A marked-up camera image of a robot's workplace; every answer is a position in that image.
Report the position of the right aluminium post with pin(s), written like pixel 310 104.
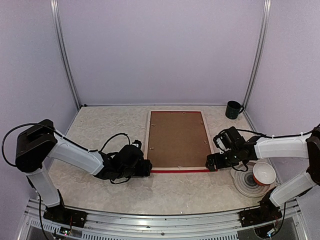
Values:
pixel 259 51

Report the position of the dark green mug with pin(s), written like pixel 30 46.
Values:
pixel 233 109

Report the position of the brown backing board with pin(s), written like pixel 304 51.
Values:
pixel 178 138

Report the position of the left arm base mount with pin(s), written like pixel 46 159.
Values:
pixel 66 216

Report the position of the front aluminium rail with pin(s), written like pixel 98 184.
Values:
pixel 102 225

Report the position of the left aluminium post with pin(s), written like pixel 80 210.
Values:
pixel 63 53

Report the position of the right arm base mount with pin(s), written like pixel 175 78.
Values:
pixel 256 216

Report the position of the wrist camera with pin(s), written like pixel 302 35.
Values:
pixel 137 143
pixel 222 142

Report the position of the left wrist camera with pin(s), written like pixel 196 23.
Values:
pixel 137 143

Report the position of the clear glass plate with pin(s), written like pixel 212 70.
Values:
pixel 246 185

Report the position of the white orange bowl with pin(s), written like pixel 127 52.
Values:
pixel 264 174

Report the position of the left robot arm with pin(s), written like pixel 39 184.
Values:
pixel 40 141

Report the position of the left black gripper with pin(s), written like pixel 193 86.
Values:
pixel 144 170

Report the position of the red wooden picture frame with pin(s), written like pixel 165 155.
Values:
pixel 148 140

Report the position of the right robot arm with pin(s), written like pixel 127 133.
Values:
pixel 234 149

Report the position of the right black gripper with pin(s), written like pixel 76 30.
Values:
pixel 210 160

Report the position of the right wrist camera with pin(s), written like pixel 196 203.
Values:
pixel 222 142

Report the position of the aluminium post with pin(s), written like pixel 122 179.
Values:
pixel 259 51
pixel 63 53

